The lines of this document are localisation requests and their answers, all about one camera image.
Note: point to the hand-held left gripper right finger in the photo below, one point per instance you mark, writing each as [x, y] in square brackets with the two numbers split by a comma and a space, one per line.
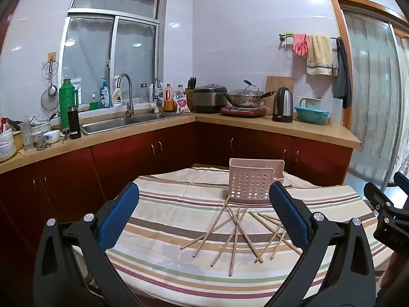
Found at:
[287, 217]

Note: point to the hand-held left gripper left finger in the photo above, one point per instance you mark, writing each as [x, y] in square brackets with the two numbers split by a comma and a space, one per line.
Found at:
[118, 217]

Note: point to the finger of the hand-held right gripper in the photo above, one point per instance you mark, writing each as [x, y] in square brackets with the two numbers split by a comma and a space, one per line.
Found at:
[377, 198]
[403, 184]

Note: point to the set of wooden chopsticks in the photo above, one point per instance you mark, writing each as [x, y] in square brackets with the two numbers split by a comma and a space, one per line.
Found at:
[238, 220]

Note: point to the pink perforated plastic utensil holder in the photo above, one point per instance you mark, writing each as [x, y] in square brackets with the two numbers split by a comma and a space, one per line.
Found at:
[249, 182]

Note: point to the kitchen counter with red cabinets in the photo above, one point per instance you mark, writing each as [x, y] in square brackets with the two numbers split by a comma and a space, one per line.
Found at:
[127, 160]

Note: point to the striped tablecloth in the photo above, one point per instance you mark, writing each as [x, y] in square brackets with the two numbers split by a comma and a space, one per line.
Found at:
[179, 198]

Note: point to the stainless steel sink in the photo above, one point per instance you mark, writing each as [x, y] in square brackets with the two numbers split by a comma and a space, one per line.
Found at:
[108, 125]

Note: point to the clear plastic container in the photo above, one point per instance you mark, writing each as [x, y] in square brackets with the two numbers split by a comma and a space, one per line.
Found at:
[338, 112]

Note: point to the black drinking bottle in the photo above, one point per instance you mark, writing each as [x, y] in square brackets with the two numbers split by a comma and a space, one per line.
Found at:
[74, 124]

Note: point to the wooden framed glass door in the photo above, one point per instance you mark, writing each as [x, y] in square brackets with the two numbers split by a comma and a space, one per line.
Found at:
[367, 86]

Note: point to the blue patterned white bowl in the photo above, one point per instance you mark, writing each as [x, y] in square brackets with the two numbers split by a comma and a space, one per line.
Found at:
[51, 137]

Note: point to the teal plastic basket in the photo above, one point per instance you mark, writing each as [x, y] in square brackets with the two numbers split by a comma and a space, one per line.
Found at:
[311, 115]

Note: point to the steel electric kettle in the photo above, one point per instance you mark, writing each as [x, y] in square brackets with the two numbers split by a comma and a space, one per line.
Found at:
[282, 105]

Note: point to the red induction cooker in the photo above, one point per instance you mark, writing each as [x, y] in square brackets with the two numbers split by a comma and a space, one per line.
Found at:
[242, 112]

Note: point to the small green soap bottle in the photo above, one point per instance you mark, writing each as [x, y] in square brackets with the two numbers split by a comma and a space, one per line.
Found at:
[94, 105]

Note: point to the tall steel kitchen faucet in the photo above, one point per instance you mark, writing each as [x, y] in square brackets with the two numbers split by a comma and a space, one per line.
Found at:
[129, 102]

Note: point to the white cleaner bottle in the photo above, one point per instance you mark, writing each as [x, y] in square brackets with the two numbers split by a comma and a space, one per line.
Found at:
[117, 97]

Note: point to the blue dish soap bottle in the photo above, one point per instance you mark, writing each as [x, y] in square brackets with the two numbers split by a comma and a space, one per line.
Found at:
[104, 97]

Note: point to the grey cloth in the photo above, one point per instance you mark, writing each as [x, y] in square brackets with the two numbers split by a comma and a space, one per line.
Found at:
[342, 80]

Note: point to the clear drinking glass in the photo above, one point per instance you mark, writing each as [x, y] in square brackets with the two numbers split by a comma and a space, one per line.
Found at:
[27, 137]

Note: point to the small water tap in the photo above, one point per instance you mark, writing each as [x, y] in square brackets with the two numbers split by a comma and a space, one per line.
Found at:
[156, 102]

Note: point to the orange cooking oil bottle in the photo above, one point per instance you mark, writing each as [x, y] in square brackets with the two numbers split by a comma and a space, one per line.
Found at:
[168, 102]

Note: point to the clear glass jar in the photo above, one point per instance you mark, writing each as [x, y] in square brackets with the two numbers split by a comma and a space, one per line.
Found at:
[143, 94]

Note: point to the green thermos flask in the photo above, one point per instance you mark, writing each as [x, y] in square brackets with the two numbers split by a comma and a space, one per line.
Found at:
[65, 102]

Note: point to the pink snack packet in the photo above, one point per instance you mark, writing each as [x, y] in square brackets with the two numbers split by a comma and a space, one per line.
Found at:
[182, 105]

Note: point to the wooden cutting board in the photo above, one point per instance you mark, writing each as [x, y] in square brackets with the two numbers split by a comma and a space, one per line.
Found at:
[274, 83]

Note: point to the stack of white bowls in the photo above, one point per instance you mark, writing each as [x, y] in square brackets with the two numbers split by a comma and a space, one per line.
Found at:
[6, 140]

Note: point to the metal mesh strainer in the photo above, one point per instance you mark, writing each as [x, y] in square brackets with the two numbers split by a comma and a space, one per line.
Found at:
[49, 98]

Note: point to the dark rice cooker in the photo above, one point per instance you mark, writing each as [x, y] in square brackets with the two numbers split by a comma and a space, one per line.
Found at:
[207, 100]

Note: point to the knife block with black knives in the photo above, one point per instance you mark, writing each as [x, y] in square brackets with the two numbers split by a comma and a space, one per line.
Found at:
[190, 94]

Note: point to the yellow towel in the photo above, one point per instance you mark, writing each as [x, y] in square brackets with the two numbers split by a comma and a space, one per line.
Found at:
[319, 54]

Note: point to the aluminium sliding window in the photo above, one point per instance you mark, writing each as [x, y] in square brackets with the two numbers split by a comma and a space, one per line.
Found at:
[89, 54]

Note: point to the pink rubber gloves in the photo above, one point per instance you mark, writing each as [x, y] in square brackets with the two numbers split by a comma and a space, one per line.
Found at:
[300, 44]

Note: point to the metal towel rail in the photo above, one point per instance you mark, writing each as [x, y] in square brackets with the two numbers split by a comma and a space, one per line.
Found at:
[281, 38]

